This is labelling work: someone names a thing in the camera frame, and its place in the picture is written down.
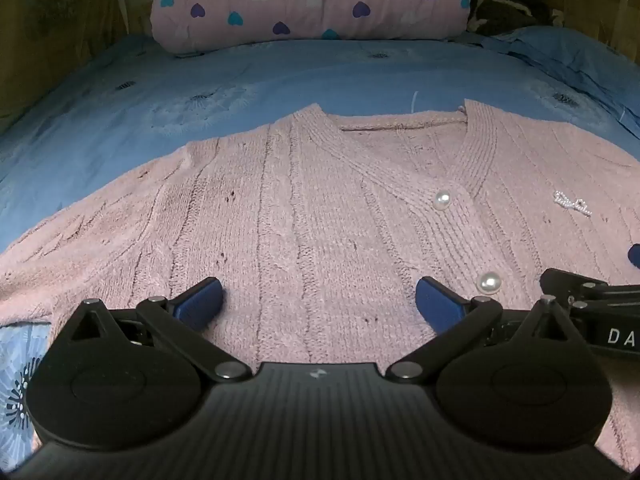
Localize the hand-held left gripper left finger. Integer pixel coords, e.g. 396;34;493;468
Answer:
62;276;254;384

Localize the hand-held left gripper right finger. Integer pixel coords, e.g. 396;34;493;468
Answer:
384;275;589;383

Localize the pink knitted cardigan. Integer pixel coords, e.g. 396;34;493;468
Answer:
0;101;640;466

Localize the blue floral pillow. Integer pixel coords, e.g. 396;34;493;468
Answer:
492;25;640;126

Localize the dark cloth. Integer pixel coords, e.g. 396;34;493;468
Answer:
467;0;566;37

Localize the pink heart-print quilt roll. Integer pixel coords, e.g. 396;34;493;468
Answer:
150;0;472;56

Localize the wooden bed frame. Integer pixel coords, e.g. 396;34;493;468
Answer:
0;0;640;131

